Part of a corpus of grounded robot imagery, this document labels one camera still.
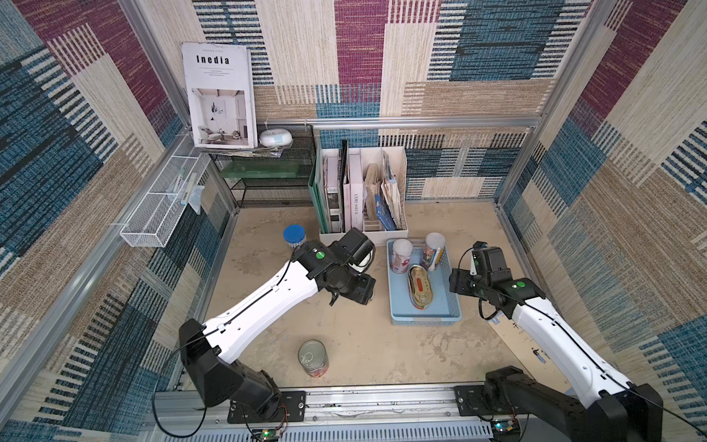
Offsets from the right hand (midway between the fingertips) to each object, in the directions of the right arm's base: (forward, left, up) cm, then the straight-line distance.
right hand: (462, 275), depth 83 cm
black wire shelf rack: (+33, +60, +12) cm, 70 cm away
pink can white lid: (+12, +16, -3) cm, 20 cm away
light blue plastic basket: (-3, +3, -13) cm, 14 cm away
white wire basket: (+19, +97, +7) cm, 99 cm away
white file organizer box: (+32, +28, +6) cm, 43 cm away
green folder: (+22, +43, +16) cm, 51 cm away
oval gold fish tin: (+1, +11, -10) cm, 15 cm away
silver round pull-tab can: (-22, +43, -3) cm, 48 cm away
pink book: (+26, +32, +9) cm, 43 cm away
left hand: (-8, +30, +7) cm, 32 cm away
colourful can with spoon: (+10, +6, -1) cm, 12 cm away
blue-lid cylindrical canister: (+12, +50, +6) cm, 52 cm away
